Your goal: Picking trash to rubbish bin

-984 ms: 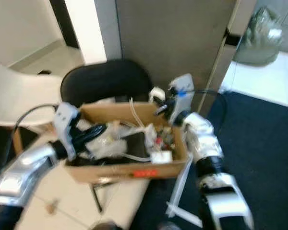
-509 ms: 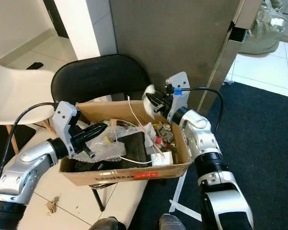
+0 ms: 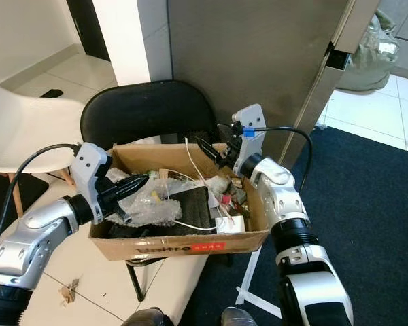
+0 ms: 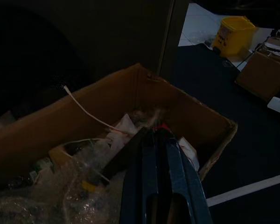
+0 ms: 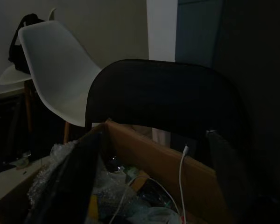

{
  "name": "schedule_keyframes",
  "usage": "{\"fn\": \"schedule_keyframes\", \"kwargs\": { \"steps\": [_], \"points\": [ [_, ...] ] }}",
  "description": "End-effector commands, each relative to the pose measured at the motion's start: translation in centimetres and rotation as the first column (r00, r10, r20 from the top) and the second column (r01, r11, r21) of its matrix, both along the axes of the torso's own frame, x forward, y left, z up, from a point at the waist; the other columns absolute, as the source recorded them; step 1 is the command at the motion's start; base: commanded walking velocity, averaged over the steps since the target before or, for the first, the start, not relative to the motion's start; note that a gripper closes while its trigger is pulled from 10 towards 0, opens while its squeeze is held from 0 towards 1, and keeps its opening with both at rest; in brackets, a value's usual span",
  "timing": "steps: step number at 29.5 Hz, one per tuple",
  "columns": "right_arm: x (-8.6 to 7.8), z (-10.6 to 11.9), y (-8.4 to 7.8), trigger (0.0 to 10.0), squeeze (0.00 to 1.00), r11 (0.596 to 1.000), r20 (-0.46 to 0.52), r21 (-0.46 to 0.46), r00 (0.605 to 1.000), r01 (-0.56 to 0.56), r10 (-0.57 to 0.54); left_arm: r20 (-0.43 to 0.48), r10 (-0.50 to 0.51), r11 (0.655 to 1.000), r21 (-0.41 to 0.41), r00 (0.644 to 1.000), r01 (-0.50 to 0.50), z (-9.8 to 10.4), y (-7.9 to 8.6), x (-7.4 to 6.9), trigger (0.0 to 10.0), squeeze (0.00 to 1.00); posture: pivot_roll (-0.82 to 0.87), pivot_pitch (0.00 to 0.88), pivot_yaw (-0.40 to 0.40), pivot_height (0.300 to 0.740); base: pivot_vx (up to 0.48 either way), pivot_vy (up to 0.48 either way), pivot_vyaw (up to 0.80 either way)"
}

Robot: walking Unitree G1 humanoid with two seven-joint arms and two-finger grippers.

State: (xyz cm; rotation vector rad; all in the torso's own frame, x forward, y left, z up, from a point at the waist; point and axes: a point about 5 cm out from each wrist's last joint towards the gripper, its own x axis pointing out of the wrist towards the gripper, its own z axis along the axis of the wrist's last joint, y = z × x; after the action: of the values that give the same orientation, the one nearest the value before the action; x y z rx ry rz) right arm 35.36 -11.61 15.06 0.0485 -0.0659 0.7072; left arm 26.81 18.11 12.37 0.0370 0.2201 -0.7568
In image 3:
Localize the black padded chair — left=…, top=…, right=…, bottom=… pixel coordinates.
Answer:
left=80, top=80, right=222, bottom=303

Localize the clear bubble wrap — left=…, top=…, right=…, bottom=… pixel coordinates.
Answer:
left=119, top=180, right=181, bottom=228

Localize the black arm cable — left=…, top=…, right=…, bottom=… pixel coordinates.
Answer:
left=252, top=126, right=313, bottom=191
left=0, top=143, right=81, bottom=259

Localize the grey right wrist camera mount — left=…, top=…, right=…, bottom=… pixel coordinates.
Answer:
left=233, top=103, right=267, bottom=176

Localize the small white carton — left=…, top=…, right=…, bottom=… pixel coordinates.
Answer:
left=214, top=216, right=245, bottom=235

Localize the dark right robot foot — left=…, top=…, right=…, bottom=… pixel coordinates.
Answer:
left=221, top=307, right=259, bottom=326

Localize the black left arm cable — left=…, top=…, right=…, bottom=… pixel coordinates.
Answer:
left=0, top=143, right=81, bottom=259

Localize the large grey partition panel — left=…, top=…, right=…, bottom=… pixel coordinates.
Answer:
left=167, top=0, right=381, bottom=164

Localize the white flat strip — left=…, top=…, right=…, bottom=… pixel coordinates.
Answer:
left=235, top=248, right=279, bottom=320

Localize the white plastic shell chair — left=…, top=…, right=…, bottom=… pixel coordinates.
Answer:
left=0, top=80, right=89, bottom=177

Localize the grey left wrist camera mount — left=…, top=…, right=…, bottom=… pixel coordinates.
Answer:
left=71, top=143, right=113, bottom=225

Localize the brown paper scrap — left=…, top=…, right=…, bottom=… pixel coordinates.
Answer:
left=61, top=278, right=86, bottom=303

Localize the crumpled clear plastic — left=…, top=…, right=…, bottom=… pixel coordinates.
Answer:
left=204, top=175, right=232, bottom=198

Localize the thin white wire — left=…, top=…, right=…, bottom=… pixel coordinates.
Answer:
left=184, top=138, right=208, bottom=187

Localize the green cloth bag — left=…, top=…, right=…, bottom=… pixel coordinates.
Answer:
left=337, top=10, right=402, bottom=92

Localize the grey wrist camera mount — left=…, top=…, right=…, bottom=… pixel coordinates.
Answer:
left=71, top=143, right=113, bottom=225
left=233, top=103, right=267, bottom=176

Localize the brown cardboard box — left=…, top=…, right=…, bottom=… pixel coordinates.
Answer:
left=88, top=143, right=271, bottom=262

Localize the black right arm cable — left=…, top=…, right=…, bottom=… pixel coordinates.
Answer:
left=252, top=126, right=313, bottom=191

